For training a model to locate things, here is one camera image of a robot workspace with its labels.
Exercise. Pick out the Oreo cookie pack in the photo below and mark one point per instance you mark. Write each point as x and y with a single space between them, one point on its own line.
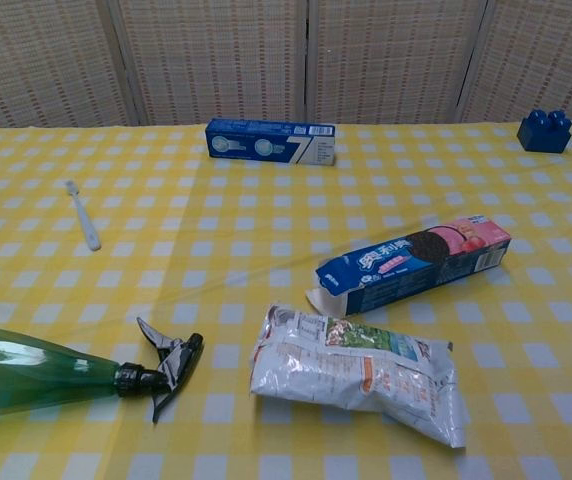
416 270

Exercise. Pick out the blue toothpaste box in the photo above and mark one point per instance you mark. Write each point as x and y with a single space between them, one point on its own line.
266 145

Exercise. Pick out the crumpled white snack bag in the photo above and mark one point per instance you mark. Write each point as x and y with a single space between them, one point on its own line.
346 370

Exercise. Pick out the woven folding screen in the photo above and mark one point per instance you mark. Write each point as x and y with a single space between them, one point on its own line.
216 60

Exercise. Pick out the white toothbrush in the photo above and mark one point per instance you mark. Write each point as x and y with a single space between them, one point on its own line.
86 225

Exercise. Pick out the yellow checkered tablecloth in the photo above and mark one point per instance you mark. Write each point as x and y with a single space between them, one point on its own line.
516 350
16 280

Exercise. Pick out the green spray bottle black trigger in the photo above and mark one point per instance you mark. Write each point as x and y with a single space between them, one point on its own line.
41 370

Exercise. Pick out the blue toy building block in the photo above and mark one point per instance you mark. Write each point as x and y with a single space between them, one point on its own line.
543 135

